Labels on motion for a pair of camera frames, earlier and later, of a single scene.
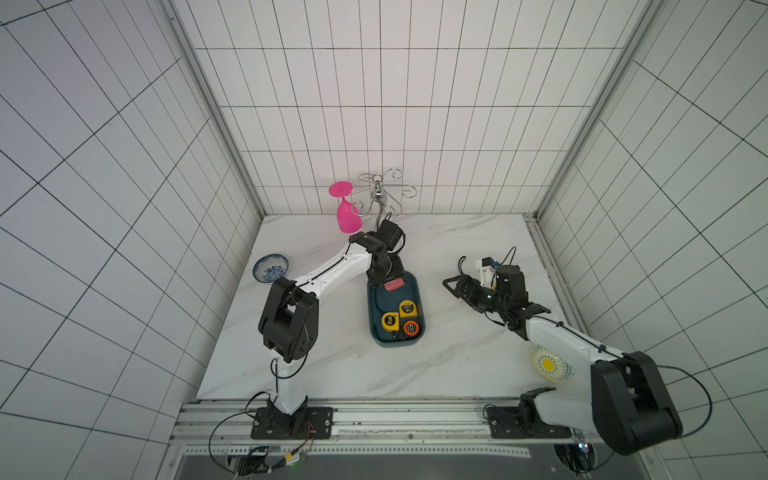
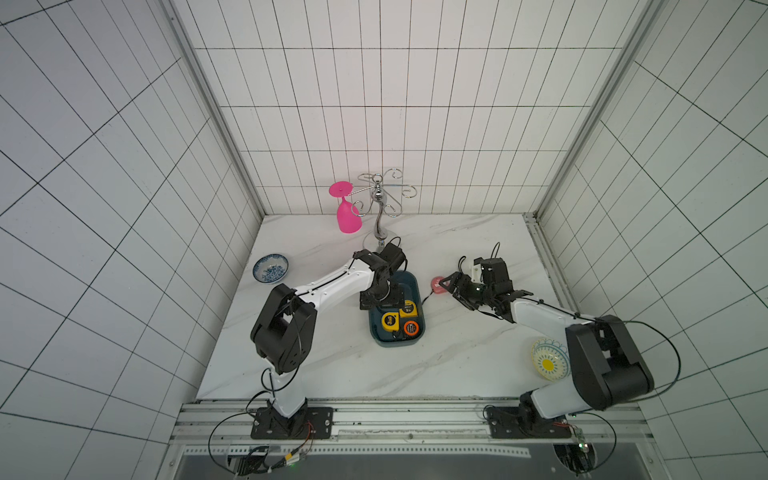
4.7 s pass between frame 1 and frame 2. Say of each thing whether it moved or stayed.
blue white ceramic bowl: stayed
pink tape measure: moved
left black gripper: moved
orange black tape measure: stayed
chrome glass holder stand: stayed
